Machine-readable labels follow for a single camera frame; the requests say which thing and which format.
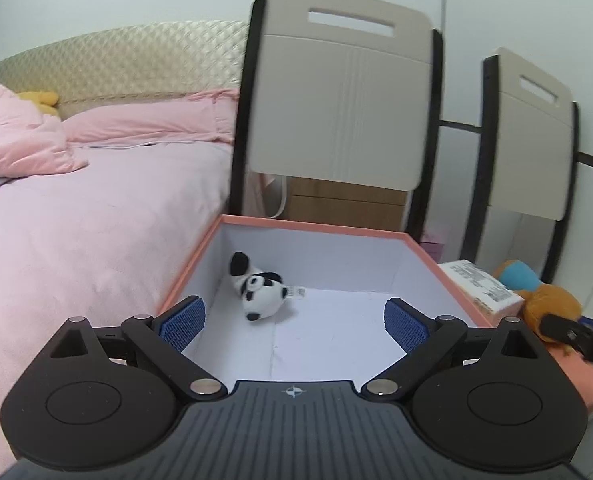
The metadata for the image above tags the orange and blue plush toy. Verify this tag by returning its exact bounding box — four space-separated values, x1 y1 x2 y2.
491 259 585 356

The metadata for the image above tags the wooden nightstand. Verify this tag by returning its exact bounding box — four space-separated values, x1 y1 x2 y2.
276 176 410 233

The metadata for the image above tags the beige chair with black frame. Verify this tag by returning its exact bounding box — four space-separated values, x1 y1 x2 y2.
459 47 580 286
229 0 445 246

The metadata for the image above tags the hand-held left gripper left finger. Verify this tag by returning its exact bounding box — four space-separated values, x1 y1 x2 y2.
50 296 227 402

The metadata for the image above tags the white carton with label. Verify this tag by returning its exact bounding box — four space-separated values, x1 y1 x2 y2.
437 259 526 325

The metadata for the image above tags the yellow plush toy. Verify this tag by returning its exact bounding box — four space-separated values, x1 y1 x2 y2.
16 91 61 119

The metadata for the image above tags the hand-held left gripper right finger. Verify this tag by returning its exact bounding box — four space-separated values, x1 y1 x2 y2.
361 297 545 403

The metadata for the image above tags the beige quilted headboard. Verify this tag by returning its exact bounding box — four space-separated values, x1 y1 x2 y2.
0 20 250 121

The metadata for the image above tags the panda plush toy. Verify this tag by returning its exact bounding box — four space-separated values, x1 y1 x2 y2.
229 251 306 322

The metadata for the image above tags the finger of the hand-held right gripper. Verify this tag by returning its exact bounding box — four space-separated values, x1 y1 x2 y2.
539 312 593 367

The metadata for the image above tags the bed with pink sheet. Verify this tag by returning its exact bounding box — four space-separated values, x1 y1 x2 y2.
0 140 237 480

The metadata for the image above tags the white cable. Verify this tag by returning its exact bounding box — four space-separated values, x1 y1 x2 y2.
275 175 289 219

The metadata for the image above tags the pink duvet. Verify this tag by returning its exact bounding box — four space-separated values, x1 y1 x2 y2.
0 81 90 179

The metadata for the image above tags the pink cardboard box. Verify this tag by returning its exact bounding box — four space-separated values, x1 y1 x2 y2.
156 214 495 386

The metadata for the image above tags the pink box lid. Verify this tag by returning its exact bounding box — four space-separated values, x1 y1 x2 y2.
547 342 593 413

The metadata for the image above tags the pink pillow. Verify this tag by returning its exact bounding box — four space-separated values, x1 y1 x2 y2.
61 87 240 148

